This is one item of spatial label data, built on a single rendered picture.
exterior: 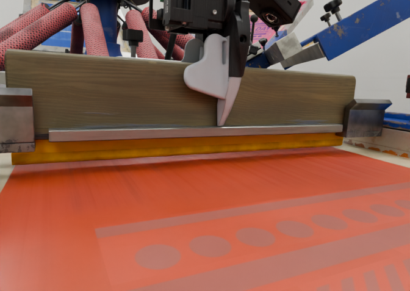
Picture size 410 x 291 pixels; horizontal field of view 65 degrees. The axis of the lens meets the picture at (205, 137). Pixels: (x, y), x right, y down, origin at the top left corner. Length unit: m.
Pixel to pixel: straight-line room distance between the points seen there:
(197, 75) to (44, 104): 0.14
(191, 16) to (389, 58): 2.40
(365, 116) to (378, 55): 2.24
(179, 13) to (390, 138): 0.34
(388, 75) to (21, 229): 2.56
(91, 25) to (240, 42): 0.62
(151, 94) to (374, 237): 0.22
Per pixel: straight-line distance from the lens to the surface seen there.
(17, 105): 0.29
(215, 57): 0.33
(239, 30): 0.32
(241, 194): 0.26
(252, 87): 0.37
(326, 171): 0.36
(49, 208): 0.24
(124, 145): 0.33
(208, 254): 0.17
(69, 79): 0.31
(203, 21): 0.32
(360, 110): 0.48
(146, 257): 0.17
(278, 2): 0.39
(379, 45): 2.73
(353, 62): 2.84
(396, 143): 0.51
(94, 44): 0.83
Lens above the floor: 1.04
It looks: 10 degrees down
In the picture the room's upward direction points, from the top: 3 degrees clockwise
